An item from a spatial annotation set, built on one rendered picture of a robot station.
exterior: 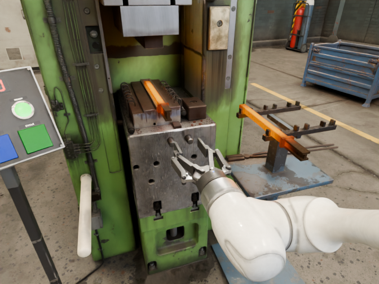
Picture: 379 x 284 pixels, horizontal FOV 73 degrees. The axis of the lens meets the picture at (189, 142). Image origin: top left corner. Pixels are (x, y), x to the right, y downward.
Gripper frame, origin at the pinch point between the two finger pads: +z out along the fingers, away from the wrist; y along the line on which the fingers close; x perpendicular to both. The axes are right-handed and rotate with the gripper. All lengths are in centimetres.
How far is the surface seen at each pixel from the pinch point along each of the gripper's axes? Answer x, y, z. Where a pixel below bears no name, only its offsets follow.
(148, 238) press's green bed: -68, -12, 30
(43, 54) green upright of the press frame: 21, -41, 49
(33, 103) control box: 10, -43, 25
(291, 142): -1.5, 33.0, -4.7
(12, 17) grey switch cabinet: 3, -168, 551
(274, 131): -1.9, 32.8, 4.5
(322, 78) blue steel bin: -77, 317, 264
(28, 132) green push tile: 3.4, -45.5, 19.2
